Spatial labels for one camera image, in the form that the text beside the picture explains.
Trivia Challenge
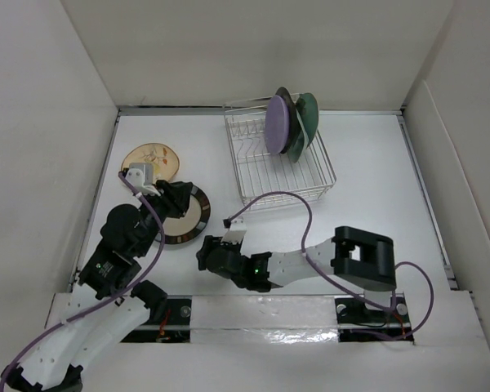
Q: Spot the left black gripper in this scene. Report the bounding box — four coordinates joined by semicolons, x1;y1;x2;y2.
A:
136;178;193;256

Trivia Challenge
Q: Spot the black mosaic rimmed plate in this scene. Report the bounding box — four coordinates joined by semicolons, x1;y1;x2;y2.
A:
163;185;212;245

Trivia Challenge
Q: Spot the tan floral round plate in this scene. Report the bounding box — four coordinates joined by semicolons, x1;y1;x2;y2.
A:
121;143;180;184

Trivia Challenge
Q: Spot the teal rectangular ceramic plate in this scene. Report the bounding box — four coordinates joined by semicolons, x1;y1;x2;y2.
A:
287;114;309;163

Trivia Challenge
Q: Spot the purple plastic plate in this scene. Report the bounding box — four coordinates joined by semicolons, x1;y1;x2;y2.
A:
264;95;290;154

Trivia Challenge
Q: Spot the brown rimmed cream plate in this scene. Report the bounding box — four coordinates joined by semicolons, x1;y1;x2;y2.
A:
276;87;305;154

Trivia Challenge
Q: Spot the teal round plate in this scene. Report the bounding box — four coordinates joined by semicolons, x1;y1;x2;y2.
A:
296;92;319;145

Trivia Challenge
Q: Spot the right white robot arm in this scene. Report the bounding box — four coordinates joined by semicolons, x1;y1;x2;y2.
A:
196;226;397;321

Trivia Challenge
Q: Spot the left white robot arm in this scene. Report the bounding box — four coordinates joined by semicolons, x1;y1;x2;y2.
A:
0;177;194;391

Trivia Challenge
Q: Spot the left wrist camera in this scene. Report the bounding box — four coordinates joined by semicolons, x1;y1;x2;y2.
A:
119;163;158;195

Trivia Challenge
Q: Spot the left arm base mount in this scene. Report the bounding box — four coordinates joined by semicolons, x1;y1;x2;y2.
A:
121;296;192;344

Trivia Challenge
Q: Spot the metal wire dish rack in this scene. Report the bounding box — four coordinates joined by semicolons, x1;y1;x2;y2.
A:
223;97;336;204

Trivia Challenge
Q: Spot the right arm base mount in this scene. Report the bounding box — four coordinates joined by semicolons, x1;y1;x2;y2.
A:
335;296;412;343

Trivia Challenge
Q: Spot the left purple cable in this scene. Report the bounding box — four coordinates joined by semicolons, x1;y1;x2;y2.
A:
0;171;167;392

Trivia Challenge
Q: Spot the purple cable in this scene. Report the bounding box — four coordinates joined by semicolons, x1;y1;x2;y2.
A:
222;190;436;341
0;171;167;392

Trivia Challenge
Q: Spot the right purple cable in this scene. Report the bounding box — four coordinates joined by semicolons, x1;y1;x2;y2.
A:
222;190;436;341

